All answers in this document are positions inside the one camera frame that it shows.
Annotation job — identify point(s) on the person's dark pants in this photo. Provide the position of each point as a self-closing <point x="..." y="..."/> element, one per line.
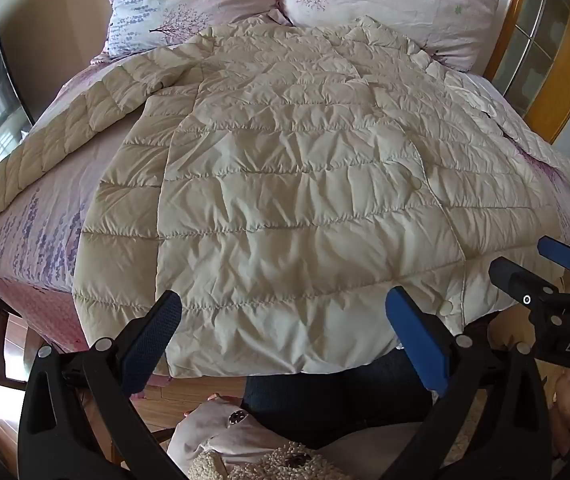
<point x="325" y="395"/>

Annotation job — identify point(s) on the cream quilted down jacket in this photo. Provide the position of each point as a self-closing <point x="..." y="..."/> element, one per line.
<point x="290" y="200"/>

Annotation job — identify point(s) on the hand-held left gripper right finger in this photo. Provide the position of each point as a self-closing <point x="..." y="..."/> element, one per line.
<point x="415" y="340"/>

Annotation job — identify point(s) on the wooden cabinet with glass doors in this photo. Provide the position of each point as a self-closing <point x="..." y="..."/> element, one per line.
<point x="545" y="50"/>

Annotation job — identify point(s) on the person's right hand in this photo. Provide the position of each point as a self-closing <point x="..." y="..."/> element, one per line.
<point x="565" y="405"/>

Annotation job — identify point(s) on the pink floral bed sheet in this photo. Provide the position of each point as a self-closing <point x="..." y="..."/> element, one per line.
<point x="40" y="240"/>

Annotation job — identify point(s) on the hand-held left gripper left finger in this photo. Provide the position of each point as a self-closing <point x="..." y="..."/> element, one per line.
<point x="161" y="327"/>

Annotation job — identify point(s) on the person's pale fuzzy sweater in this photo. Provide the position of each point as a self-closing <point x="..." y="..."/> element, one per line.
<point x="225" y="440"/>

